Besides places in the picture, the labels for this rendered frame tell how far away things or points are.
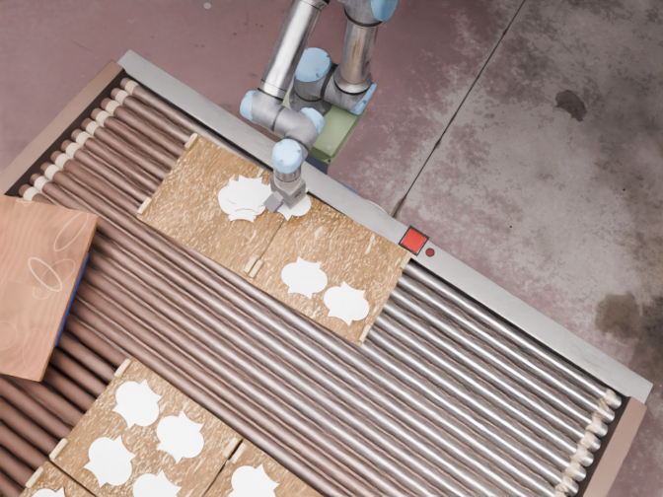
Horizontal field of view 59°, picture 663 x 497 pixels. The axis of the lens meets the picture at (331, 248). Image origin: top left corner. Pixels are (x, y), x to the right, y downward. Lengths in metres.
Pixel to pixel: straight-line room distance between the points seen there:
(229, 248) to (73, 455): 0.74
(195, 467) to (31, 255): 0.78
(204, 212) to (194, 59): 1.57
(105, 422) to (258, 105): 1.00
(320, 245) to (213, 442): 0.67
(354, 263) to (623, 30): 2.54
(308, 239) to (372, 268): 0.23
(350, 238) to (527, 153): 1.60
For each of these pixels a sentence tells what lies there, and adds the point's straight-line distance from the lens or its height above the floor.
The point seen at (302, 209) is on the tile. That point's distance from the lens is 1.78.
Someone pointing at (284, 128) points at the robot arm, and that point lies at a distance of 1.59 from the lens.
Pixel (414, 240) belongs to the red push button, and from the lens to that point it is 1.94.
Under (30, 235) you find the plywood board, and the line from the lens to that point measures 1.96.
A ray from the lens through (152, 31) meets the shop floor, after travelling 3.55.
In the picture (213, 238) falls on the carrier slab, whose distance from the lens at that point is 1.92.
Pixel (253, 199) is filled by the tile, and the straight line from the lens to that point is 1.91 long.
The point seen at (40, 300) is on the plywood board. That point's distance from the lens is 1.89.
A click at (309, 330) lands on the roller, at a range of 1.84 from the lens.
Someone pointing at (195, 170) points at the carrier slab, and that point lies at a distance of 2.02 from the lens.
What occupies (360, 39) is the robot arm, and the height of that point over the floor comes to 1.40.
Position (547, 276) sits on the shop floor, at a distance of 3.09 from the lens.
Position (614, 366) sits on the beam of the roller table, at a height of 0.92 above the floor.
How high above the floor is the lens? 2.73
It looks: 72 degrees down
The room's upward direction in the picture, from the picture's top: 10 degrees clockwise
